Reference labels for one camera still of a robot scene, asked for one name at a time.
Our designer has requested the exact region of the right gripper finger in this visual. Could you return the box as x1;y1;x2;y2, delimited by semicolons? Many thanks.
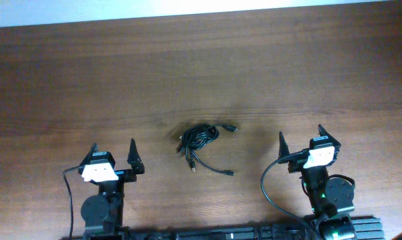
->
278;131;290;159
318;124;341;149

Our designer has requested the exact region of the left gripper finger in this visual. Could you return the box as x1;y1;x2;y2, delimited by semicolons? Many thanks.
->
127;139;145;174
79;143;98;167

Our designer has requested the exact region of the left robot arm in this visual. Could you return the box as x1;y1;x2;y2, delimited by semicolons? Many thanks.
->
78;139;145;240

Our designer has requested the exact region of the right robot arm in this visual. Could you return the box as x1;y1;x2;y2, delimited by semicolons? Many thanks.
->
278;125;357;239

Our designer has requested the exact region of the right camera cable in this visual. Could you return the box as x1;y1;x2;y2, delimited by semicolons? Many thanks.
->
260;150;325;240

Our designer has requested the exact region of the camera cable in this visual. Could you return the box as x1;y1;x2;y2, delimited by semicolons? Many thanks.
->
63;165;85;240
260;150;325;240

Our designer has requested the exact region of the left camera cable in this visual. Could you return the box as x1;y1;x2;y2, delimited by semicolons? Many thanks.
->
63;165;85;240

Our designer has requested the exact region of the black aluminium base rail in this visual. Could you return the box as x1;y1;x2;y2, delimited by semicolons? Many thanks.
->
59;216;387;240

